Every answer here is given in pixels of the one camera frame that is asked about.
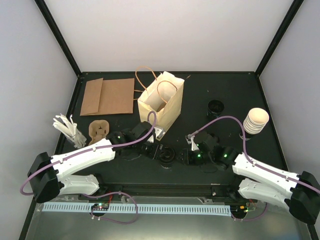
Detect black plastic cup lid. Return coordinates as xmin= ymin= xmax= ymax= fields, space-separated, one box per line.
xmin=158 ymin=146 xmax=176 ymax=162

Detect cream paper bag with handles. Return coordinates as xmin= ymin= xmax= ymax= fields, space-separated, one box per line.
xmin=135 ymin=66 xmax=185 ymax=132

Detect black takeout paper cup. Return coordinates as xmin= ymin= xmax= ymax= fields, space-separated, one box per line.
xmin=159 ymin=161 xmax=173 ymax=169

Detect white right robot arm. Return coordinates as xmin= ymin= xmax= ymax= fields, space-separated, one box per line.
xmin=178 ymin=131 xmax=320 ymax=225

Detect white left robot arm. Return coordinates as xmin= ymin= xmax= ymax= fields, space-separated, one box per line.
xmin=27 ymin=121 xmax=165 ymax=203

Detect black coffee cup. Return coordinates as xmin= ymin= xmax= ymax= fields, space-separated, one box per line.
xmin=207 ymin=99 xmax=225 ymax=120

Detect stack of white paper cups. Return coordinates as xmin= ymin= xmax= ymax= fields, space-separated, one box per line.
xmin=242 ymin=107 xmax=270 ymax=141

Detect flat brown paper bag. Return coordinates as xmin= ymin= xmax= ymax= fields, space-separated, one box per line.
xmin=80 ymin=78 xmax=103 ymax=116

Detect white stirrers in holder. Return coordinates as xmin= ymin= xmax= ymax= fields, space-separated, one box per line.
xmin=52 ymin=114 xmax=87 ymax=149

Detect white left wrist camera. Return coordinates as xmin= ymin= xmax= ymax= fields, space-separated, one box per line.
xmin=147 ymin=127 xmax=166 ymax=143

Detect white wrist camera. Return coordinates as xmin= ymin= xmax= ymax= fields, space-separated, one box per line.
xmin=185 ymin=134 xmax=199 ymax=151
xmin=147 ymin=127 xmax=166 ymax=143

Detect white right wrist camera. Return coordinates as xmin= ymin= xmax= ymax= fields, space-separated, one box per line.
xmin=185 ymin=134 xmax=199 ymax=151

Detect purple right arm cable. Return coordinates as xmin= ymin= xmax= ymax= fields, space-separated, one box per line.
xmin=190 ymin=115 xmax=320 ymax=223

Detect white slotted cable duct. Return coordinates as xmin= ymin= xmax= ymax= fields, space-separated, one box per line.
xmin=42 ymin=202 xmax=232 ymax=217

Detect brown paper bag with handles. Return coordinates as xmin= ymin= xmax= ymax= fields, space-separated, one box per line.
xmin=97 ymin=78 xmax=135 ymax=115

